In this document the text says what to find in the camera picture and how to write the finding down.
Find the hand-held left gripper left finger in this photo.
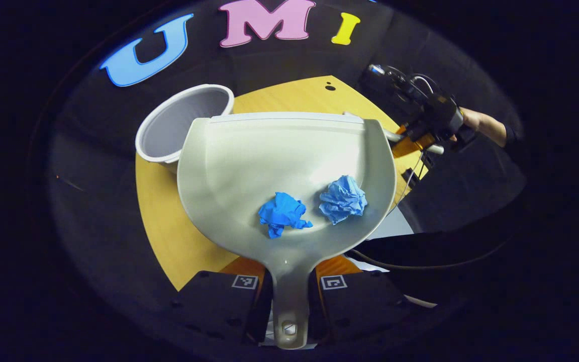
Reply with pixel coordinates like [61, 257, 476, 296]
[169, 256, 274, 347]

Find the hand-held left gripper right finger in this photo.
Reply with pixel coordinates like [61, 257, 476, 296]
[309, 255, 413, 347]

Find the light blue paper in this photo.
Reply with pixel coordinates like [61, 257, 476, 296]
[319, 175, 368, 225]

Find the dark blue paper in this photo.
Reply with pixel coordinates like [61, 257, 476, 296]
[258, 192, 314, 239]

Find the grey dustpan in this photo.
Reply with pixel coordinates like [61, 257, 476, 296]
[176, 112, 397, 350]

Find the white garbage bin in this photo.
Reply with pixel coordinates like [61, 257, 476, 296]
[135, 84, 235, 174]

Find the black cable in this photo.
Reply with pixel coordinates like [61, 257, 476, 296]
[347, 234, 514, 270]

